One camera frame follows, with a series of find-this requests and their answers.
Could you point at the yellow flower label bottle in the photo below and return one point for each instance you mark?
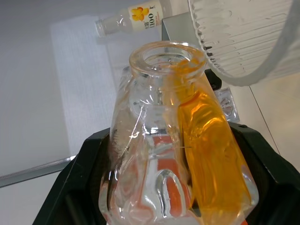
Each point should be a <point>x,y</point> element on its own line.
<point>140,14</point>

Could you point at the small clear square bottle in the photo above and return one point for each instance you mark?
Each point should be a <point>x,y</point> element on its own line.
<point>228,105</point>

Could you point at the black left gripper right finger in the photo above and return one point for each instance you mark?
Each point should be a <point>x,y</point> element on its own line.
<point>274,187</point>

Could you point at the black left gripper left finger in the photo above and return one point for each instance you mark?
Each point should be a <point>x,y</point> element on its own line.
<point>70,182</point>

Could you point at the long twisted metal spoon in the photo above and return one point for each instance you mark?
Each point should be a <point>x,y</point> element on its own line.
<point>35,170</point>

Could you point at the square glass bottle orange liquid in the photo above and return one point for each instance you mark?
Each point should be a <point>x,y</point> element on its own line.
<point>206,150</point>

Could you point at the grey metal box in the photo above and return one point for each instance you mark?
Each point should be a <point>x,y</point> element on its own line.
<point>180,28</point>

